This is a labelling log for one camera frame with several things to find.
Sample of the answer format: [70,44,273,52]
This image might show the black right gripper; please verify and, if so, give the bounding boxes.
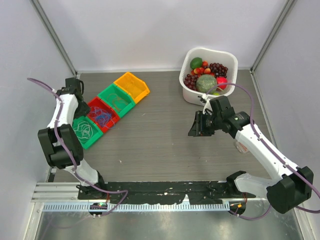
[188,110,223,137]

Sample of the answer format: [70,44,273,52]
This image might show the white cable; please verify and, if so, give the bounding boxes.
[72,120,94,145]

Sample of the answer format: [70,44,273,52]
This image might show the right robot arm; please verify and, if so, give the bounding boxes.
[188,94,314,214]

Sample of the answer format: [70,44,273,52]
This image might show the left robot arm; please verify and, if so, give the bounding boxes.
[28,77,107,200]

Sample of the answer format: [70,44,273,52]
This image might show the red plastic bin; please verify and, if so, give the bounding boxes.
[87,96,120,134]

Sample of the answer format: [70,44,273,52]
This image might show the green plastic bin at end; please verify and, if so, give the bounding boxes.
[72,116,103,150]

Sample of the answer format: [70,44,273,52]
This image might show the green plastic bin beside yellow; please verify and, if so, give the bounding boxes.
[97,83,136,118]

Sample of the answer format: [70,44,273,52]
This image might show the red and white card box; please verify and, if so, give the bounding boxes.
[234,141,249,154]

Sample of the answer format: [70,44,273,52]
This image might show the red apple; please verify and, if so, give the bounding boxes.
[216,76,228,91]

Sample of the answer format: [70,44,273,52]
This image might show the red and yellow peaches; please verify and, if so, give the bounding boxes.
[190,61,215,77]

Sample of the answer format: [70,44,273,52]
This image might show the dark purple grape bunch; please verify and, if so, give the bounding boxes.
[209,62,229,78]

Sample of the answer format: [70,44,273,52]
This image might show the green lime fruit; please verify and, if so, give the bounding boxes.
[190,57,203,70]

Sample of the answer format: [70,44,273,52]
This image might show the white plastic fruit basket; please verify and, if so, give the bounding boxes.
[179,47,238,106]

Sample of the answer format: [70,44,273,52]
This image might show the purple cable in red bin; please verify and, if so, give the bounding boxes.
[88,106,118,128]

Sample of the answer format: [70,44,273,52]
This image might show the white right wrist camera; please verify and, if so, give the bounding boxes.
[199,93,213,116]

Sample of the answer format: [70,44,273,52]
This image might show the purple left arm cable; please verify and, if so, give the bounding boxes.
[26,77,130,222]

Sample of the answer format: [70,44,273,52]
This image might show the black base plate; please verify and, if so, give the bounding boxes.
[76,181,255,205]

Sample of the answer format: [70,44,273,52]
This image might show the white perforated cable duct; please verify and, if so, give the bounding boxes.
[42,201,230,212]

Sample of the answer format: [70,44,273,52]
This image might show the aluminium frame post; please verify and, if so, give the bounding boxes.
[250,0,297,73]
[30,0,78,76]

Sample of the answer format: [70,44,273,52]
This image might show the right aluminium frame post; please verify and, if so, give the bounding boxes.
[250,0,297,73]

